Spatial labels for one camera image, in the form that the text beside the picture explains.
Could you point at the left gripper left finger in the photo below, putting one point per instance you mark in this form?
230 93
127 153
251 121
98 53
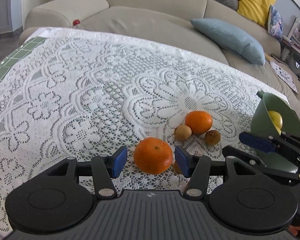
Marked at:
105 168

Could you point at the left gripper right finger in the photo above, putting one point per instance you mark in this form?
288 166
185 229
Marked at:
196 168

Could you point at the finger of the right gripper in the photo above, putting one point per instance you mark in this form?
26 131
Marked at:
245 157
263 144

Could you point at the orange tangerine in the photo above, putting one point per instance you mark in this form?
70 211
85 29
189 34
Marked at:
153 156
199 122

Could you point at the brown kiwi right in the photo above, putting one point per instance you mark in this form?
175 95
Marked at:
212 137

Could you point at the brown kiwi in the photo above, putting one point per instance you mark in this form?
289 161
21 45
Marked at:
212 137
182 132

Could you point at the yellow lemon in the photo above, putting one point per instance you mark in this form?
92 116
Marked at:
277 120

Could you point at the green fruit bowl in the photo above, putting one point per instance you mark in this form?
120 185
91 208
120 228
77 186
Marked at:
262 125

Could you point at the brown kiwi left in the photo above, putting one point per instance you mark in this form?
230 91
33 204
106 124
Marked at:
182 132

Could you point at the white lace tablecloth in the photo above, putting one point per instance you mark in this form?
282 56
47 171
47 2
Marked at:
74 93

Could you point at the patterned paper sheet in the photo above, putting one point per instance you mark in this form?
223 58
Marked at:
284 75

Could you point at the light blue cushion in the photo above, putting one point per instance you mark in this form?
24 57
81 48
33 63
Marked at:
231 38

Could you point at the cluttered side shelf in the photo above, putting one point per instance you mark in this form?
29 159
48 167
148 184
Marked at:
290 51

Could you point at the floral blue cushion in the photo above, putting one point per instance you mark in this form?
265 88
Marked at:
275 24

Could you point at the yellow cushion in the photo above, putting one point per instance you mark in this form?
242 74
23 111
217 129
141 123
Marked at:
255 10

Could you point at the beige sofa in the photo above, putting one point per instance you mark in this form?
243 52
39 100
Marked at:
167 22

